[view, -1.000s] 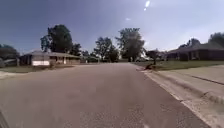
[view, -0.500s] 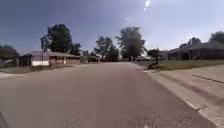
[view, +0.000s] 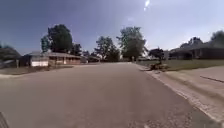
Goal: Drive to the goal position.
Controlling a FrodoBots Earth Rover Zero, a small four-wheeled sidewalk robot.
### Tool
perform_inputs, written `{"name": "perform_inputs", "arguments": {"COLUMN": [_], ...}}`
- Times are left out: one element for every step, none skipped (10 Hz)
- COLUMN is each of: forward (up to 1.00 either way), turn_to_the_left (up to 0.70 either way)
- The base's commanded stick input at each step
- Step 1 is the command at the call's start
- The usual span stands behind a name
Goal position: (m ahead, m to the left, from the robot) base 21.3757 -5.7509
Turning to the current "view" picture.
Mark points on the pale concrete driveway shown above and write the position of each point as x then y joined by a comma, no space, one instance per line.
203,78

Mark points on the dry grass verge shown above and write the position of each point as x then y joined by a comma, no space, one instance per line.
30,69

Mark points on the green grass lawn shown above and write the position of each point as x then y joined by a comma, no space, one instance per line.
186,63

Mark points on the dark roofed building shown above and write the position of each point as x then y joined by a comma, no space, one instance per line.
8,57

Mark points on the low brick house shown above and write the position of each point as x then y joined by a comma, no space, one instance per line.
50,58

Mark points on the grey asphalt road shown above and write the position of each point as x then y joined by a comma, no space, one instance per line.
93,96

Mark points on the small dark tree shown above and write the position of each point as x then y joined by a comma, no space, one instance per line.
156,53

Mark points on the tall dark green tree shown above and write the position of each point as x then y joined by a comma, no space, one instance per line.
106,48
59,38
132,43

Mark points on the pale concrete gutter strip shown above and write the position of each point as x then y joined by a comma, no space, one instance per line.
186,95

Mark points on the low house with dark roof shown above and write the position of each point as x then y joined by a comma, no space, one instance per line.
200,50

